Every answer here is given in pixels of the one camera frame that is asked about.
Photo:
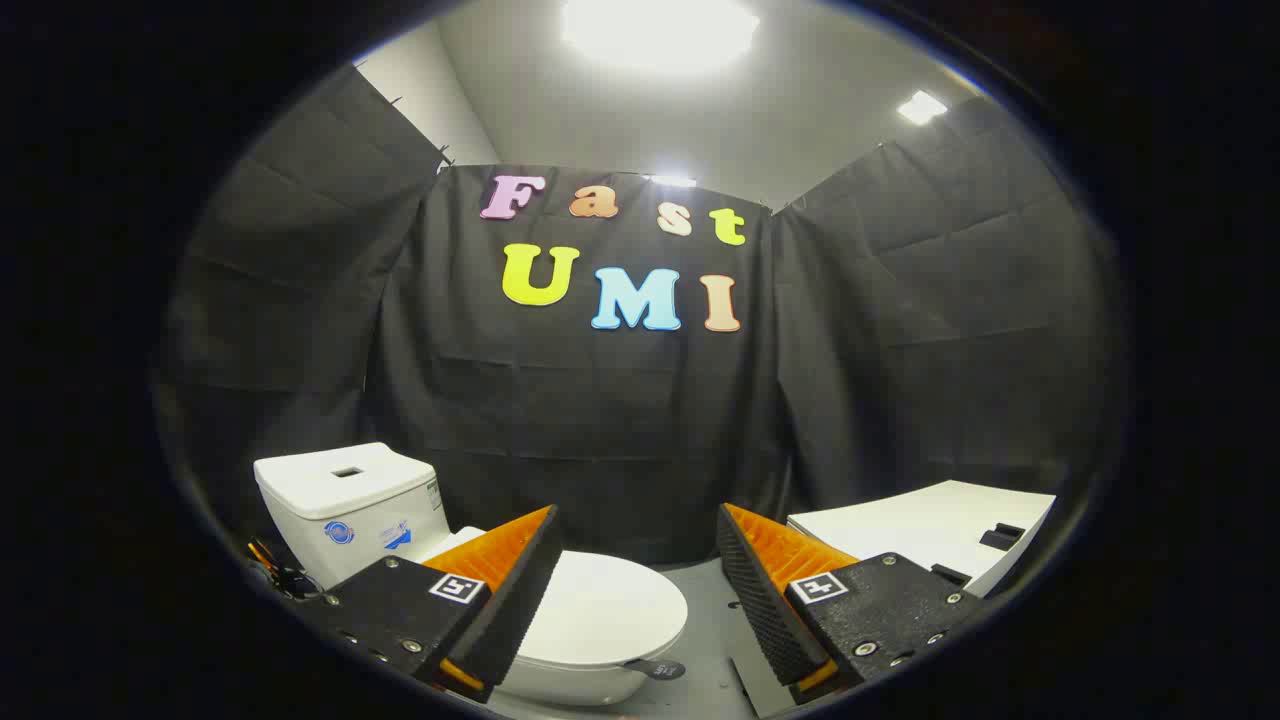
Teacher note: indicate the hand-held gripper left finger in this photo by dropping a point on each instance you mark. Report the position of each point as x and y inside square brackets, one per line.
[520, 600]

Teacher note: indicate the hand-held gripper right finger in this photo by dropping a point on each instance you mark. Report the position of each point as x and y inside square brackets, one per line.
[760, 600]

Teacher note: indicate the white toilet lid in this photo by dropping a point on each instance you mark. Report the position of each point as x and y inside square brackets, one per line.
[610, 610]

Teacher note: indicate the white toilet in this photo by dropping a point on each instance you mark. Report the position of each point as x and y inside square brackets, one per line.
[340, 490]

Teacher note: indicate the white drawer cabinet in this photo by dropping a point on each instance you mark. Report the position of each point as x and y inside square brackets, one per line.
[920, 525]

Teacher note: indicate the black backdrop cloth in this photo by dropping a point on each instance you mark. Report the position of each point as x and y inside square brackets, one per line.
[620, 420]

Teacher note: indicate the small ceiling light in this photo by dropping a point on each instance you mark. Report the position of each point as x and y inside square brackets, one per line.
[672, 181]
[920, 107]

